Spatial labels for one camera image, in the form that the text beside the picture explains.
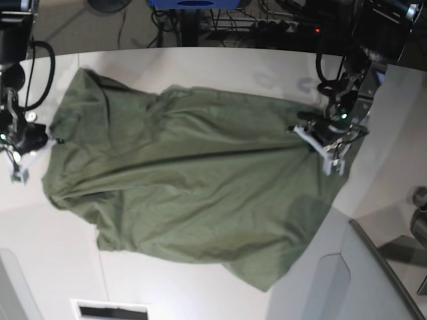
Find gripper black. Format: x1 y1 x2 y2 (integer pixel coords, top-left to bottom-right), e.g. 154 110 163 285
315 118 350 145
15 123 48 152

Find olive green t-shirt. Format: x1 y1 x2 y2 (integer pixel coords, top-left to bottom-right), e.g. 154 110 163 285
42 69 350 291

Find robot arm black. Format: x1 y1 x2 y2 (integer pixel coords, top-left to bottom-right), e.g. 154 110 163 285
1 1 56 155
309 1 425 146

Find black power strip red light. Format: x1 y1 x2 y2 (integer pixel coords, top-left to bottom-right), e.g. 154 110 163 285
257 20 322 35

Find grey metal stand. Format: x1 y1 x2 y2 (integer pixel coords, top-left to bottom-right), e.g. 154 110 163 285
350 187 426 319

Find black fan base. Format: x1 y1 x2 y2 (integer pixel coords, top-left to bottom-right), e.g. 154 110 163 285
87 0 131 14

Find white label with black strip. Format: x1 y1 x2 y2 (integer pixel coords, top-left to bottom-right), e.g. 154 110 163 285
71 299 155 320

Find blue box with oval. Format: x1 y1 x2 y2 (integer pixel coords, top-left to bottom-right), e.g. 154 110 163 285
149 0 240 9

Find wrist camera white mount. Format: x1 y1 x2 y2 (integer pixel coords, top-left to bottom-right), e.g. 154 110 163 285
6 139 65 184
288 121 369 176

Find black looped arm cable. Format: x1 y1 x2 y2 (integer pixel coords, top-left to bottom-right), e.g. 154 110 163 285
16 39 56 111

